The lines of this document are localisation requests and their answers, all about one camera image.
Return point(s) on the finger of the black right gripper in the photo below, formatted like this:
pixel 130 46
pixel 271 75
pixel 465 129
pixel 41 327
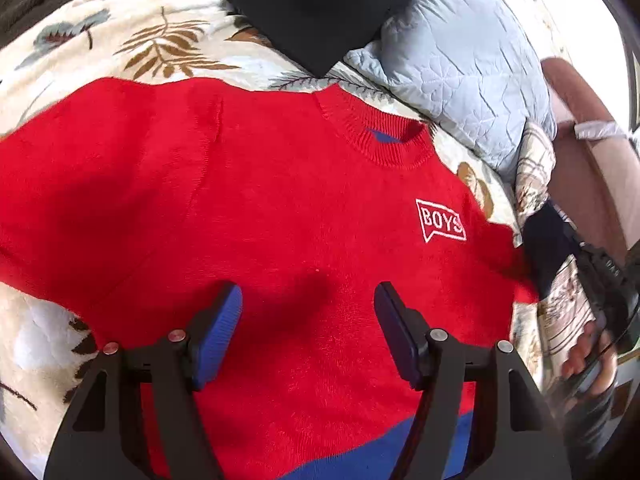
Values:
pixel 549 239

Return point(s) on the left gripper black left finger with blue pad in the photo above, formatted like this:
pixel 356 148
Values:
pixel 125 393

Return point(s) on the red and blue knit sweater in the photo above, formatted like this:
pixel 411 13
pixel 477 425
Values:
pixel 131 204

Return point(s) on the striped floral bed sheet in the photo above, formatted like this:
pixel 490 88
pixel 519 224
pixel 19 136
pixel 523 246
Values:
pixel 544 330

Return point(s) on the brown pink upholstered headboard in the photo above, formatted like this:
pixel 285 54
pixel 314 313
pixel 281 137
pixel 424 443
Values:
pixel 596 182

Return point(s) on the light blue quilted comforter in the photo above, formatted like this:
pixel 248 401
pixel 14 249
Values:
pixel 469 66

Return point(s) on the black garment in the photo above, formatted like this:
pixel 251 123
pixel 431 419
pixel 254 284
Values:
pixel 316 34

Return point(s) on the floral leaf fleece blanket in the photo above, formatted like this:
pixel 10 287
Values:
pixel 47 349

